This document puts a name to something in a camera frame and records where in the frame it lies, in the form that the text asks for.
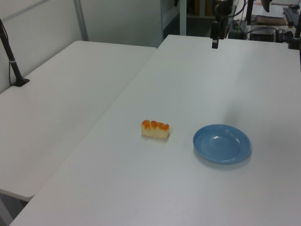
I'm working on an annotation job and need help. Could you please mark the white side table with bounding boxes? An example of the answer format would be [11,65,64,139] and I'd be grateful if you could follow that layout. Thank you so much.
[0,40,158,202]

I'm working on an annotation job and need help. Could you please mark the white cabinet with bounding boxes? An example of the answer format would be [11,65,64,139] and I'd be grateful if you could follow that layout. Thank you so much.
[160,0,189,43]

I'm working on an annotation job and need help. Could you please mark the blue round plate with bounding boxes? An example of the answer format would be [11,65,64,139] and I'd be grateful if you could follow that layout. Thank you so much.
[192,124,251,164]

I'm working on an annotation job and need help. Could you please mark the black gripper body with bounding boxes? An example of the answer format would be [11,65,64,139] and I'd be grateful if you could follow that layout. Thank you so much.
[214,0,234,23]

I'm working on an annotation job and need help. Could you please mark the brown box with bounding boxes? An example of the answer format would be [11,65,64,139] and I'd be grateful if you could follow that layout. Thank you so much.
[255,15,286,25]

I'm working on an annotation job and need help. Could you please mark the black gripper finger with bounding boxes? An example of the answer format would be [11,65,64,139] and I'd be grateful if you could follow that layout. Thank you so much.
[211,21,220,49]
[219,21,228,40]

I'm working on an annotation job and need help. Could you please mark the bread with orange topping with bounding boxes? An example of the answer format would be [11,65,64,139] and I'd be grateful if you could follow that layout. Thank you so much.
[141,119,170,139]

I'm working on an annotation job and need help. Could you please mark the black camera stand pole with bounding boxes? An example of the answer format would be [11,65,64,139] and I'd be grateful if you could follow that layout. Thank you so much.
[0,18,31,88]

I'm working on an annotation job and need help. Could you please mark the black upright pole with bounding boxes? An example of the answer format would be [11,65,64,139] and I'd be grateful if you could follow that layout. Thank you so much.
[245,0,255,25]

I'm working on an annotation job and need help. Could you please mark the black monitor foot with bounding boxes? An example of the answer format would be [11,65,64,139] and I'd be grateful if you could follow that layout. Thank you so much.
[261,0,273,12]

